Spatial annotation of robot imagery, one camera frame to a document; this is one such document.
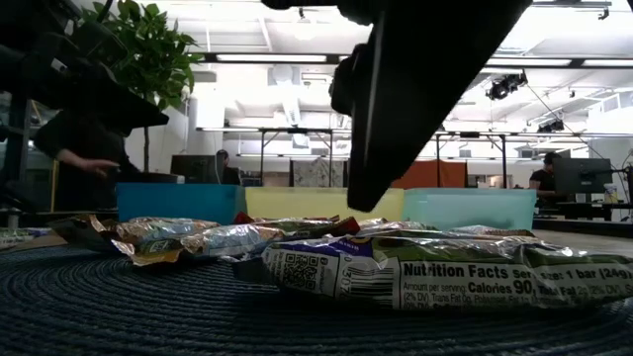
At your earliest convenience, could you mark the person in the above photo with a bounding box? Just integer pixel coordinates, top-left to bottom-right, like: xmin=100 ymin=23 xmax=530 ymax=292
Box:
xmin=528 ymin=151 xmax=563 ymax=207
xmin=33 ymin=109 xmax=149 ymax=212
xmin=216 ymin=148 xmax=242 ymax=187

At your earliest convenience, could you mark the black computer monitor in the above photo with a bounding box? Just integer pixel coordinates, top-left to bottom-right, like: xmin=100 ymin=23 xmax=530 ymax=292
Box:
xmin=552 ymin=157 xmax=613 ymax=195
xmin=170 ymin=154 xmax=225 ymax=185

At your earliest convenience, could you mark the light turquoise plastic bin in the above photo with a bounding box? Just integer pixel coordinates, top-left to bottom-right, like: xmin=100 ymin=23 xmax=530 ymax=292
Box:
xmin=403 ymin=187 xmax=538 ymax=231

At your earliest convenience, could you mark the dark round plate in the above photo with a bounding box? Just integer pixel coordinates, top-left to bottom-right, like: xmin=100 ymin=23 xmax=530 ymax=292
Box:
xmin=0 ymin=244 xmax=633 ymax=356

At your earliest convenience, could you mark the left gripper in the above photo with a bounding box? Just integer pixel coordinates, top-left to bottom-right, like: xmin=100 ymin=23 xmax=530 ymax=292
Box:
xmin=0 ymin=34 xmax=170 ymax=131

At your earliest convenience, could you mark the person's hand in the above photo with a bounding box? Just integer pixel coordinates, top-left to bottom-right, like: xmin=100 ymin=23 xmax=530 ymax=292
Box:
xmin=81 ymin=158 xmax=122 ymax=179

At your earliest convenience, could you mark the grey patterned panel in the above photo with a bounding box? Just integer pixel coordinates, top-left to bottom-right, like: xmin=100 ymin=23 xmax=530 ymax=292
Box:
xmin=291 ymin=157 xmax=346 ymax=188

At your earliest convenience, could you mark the black overhead beam with lights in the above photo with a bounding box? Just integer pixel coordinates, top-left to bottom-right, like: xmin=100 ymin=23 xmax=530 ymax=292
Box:
xmin=190 ymin=51 xmax=633 ymax=69

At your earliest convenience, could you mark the dark teal plastic bin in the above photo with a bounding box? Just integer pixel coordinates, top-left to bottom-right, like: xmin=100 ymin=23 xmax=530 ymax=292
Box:
xmin=117 ymin=182 xmax=247 ymax=226

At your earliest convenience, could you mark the black distant workstation frame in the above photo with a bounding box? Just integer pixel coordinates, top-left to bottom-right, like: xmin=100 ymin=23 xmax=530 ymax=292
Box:
xmin=432 ymin=131 xmax=510 ymax=189
xmin=195 ymin=127 xmax=355 ymax=188

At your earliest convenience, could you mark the blue-ended Chewy granola bar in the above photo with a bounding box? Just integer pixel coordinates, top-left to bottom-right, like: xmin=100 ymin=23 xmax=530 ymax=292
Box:
xmin=260 ymin=231 xmax=633 ymax=312

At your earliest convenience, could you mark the yellow translucent plastic bin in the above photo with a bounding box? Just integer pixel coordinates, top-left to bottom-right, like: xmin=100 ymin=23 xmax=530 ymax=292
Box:
xmin=245 ymin=186 xmax=406 ymax=223

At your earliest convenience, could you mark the dark office desk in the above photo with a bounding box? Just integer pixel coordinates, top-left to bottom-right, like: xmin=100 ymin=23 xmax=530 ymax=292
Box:
xmin=533 ymin=200 xmax=633 ymax=223

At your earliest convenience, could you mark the red-ended Chewy granola bar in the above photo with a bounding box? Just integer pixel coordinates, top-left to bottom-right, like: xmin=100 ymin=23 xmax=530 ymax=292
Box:
xmin=266 ymin=216 xmax=362 ymax=239
xmin=358 ymin=217 xmax=441 ymax=233
xmin=231 ymin=211 xmax=342 ymax=224

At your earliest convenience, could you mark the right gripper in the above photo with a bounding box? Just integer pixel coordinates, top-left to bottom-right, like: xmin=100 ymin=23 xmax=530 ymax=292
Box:
xmin=261 ymin=0 xmax=533 ymax=212

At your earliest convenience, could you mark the potted green plant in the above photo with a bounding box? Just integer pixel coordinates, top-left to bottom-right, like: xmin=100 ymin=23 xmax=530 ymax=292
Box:
xmin=78 ymin=0 xmax=204 ymax=185

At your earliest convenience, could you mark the orange cloth panel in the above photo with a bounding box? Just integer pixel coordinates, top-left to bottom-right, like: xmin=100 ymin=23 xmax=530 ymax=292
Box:
xmin=393 ymin=159 xmax=469 ymax=190

